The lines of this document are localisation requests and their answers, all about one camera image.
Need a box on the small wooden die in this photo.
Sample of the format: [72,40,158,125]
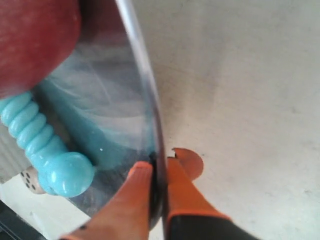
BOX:
[20,166,46,195]

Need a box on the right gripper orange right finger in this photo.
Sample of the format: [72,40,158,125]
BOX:
[165,147,256,240]

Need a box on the turquoise rubber bone toy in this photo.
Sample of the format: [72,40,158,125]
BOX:
[0,91,95,198]

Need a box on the red toy apple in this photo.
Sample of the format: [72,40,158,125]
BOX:
[0,0,81,98]

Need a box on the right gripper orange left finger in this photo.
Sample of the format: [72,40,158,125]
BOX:
[60,161,153,240]

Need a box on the round steel plate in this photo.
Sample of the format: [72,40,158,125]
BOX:
[32,0,166,226]

